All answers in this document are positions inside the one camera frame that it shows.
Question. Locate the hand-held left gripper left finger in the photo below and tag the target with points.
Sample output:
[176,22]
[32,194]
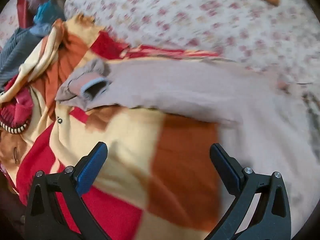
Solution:
[90,170]

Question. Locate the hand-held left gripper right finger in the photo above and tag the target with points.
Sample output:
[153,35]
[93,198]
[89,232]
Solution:
[225,170]

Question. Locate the beige jacket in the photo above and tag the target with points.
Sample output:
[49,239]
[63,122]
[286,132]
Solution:
[175,90]

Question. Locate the red orange cream fleece blanket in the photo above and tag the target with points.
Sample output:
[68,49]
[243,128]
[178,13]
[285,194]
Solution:
[125,155]

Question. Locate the dark red knit garment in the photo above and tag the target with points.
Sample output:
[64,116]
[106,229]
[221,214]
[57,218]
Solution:
[20,110]

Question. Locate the grey striped cloth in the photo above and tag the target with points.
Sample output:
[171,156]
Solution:
[17,52]

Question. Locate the floral bedsheet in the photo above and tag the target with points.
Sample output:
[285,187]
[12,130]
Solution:
[187,17]

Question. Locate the blue cloth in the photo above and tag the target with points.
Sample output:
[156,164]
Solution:
[47,10]

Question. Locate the red cloth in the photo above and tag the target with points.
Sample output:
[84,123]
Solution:
[23,7]

